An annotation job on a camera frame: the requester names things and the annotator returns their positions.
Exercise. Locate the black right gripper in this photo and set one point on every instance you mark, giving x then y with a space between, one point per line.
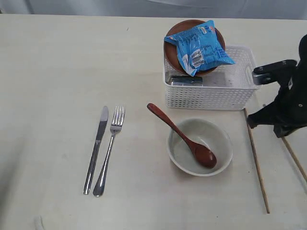
288 112

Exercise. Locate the wooden chopstick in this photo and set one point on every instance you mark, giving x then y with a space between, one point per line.
295 158
257 165

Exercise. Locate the white perforated plastic basket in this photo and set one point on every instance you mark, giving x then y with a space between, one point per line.
228 87

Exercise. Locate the brown wooden spoon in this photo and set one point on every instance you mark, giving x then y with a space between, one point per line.
201 153

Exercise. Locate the speckled white bowl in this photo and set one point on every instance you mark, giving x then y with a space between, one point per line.
203 132

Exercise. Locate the silver fork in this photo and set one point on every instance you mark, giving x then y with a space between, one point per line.
115 128

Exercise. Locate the silver table knife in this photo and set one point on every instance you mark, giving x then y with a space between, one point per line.
100 132

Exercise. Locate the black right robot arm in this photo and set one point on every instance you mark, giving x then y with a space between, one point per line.
303 48

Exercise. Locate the blue snack bag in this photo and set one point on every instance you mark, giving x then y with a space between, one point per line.
198 50

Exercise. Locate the shiny metal tray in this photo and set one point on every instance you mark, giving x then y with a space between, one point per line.
185 81

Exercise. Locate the brown round plate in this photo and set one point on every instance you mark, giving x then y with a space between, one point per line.
170 51

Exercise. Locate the right wrist camera mount plate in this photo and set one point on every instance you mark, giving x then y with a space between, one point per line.
280 72

